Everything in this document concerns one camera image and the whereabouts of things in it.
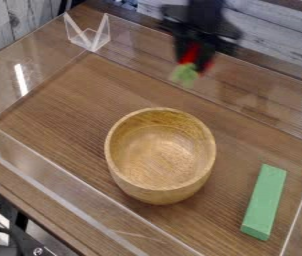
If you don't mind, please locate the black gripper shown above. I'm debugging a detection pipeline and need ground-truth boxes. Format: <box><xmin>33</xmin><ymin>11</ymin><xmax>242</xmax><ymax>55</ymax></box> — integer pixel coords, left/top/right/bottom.
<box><xmin>159</xmin><ymin>4</ymin><xmax>243</xmax><ymax>73</ymax></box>

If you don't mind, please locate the red plush strawberry toy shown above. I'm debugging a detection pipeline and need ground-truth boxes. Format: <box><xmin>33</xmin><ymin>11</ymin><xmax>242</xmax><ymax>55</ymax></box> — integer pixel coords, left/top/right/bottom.
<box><xmin>169</xmin><ymin>42</ymin><xmax>204</xmax><ymax>88</ymax></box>

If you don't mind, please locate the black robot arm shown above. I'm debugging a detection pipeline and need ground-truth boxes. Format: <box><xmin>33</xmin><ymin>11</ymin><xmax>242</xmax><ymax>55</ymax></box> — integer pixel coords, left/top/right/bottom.
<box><xmin>159</xmin><ymin>0</ymin><xmax>243</xmax><ymax>74</ymax></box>

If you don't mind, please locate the wooden bowl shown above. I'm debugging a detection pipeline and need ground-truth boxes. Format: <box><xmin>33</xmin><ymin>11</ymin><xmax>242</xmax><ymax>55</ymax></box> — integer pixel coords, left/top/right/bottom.
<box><xmin>104</xmin><ymin>107</ymin><xmax>216</xmax><ymax>205</ymax></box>

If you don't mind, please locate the green rectangular block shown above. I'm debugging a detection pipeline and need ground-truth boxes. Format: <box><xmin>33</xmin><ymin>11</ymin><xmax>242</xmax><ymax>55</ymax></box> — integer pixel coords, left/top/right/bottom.
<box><xmin>240</xmin><ymin>164</ymin><xmax>287</xmax><ymax>241</ymax></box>

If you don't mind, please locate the clear acrylic corner bracket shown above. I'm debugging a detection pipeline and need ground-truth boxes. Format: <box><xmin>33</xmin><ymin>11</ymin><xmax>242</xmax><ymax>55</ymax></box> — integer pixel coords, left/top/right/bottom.
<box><xmin>63</xmin><ymin>13</ymin><xmax>111</xmax><ymax>53</ymax></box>

